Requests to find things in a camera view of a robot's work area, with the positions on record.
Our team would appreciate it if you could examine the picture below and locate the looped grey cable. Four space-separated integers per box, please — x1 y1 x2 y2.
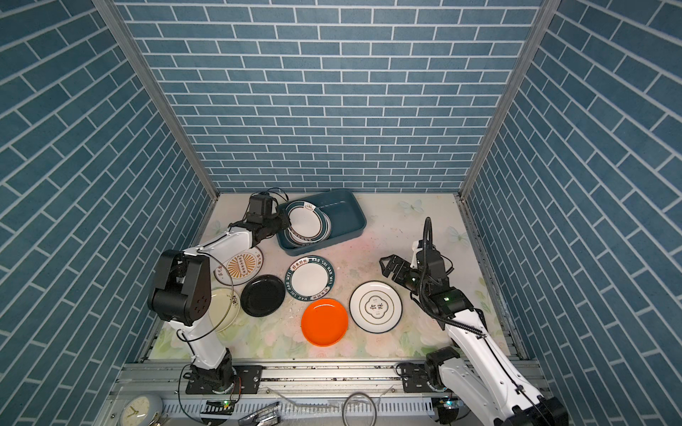
341 391 378 426

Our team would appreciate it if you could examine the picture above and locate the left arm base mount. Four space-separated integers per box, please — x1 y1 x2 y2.
182 365 263 395

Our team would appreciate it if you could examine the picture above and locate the cream plate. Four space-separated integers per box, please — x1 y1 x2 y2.
209 289 241 332

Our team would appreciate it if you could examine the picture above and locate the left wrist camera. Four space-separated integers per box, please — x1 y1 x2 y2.
253 191 275 202

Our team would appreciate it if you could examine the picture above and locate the white plate orange sunburst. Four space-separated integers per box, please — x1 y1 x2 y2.
213 248 264 286

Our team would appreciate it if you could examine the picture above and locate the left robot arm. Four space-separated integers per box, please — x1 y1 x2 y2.
147 187 291 386

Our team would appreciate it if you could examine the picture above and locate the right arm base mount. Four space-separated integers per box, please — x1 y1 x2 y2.
394 361 446 393

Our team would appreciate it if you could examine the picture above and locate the black plate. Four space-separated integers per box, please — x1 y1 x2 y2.
240 274 286 318

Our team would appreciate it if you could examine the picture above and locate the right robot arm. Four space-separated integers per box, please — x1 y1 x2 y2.
379 248 569 425

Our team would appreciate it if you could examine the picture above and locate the Hao Wei green plate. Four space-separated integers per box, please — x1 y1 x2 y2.
284 256 336 302

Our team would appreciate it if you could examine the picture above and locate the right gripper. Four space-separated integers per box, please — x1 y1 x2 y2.
381 253 431 299

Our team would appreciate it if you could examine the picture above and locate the white plate quatrefoil pattern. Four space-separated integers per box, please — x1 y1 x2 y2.
349 282 403 334

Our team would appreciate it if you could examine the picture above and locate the white analog clock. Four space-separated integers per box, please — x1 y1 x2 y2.
118 394 163 426

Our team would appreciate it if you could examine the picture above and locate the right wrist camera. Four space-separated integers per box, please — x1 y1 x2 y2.
410 240 424 269

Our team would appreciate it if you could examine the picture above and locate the green rim plate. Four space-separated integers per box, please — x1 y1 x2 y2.
289 208 331 245
284 201 331 246

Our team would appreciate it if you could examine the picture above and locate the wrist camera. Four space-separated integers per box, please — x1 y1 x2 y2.
253 191 275 202
410 240 424 269

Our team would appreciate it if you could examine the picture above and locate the aluminium rail frame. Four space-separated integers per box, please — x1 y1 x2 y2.
95 360 480 425

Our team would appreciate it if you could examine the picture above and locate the teal plastic bin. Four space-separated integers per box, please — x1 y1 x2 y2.
277 189 367 257

